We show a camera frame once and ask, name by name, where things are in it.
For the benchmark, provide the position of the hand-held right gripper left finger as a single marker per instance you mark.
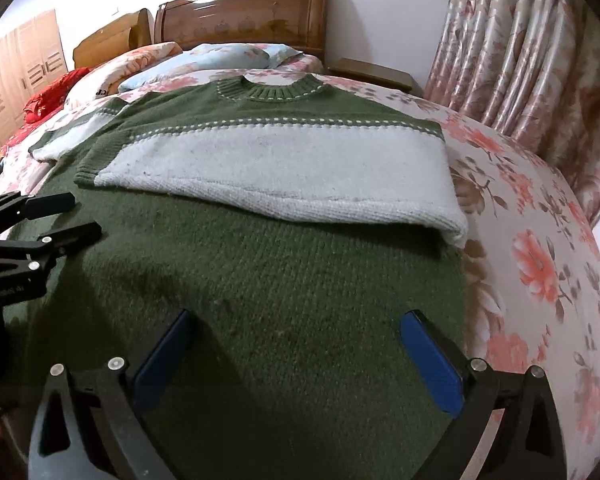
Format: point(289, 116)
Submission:
point(161, 360)

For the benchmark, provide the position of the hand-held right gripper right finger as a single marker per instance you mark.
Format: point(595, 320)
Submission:
point(430, 362)

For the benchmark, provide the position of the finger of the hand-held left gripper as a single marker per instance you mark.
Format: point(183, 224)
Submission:
point(77, 234)
point(50, 203)

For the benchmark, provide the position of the green and white knit sweater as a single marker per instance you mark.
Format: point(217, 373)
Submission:
point(260, 280)

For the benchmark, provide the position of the red cloth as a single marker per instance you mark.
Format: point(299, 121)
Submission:
point(50, 97)

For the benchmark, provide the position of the wooden wardrobe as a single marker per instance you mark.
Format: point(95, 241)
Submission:
point(15, 70)

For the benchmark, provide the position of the pink floral pillow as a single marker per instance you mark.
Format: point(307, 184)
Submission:
point(115, 72)

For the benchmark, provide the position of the small wooden headboard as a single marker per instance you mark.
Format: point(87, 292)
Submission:
point(110, 42)

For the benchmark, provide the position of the floral bed sheet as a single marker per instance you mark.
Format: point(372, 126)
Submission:
point(530, 210)

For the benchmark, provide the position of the blue floral pillow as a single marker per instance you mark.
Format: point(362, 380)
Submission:
point(220, 57)

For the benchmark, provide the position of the large wooden headboard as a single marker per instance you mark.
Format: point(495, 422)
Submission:
point(240, 20)

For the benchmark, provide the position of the wooden nightstand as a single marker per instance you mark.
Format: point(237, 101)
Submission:
point(375, 72)

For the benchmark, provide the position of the floral curtain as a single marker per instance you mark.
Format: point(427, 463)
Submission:
point(520, 50)

